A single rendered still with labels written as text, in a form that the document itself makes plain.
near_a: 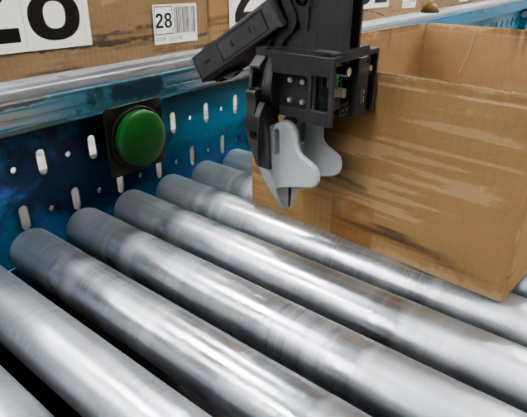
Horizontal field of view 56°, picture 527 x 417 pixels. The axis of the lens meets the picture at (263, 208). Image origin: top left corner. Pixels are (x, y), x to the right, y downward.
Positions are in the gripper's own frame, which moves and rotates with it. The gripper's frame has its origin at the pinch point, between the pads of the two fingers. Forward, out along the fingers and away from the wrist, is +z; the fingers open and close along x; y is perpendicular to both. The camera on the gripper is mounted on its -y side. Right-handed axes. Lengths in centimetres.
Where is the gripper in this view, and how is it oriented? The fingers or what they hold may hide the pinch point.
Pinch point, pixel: (280, 192)
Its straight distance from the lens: 48.1
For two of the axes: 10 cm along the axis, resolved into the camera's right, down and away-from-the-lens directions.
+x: 6.3, -3.5, 7.0
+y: 7.8, 2.8, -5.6
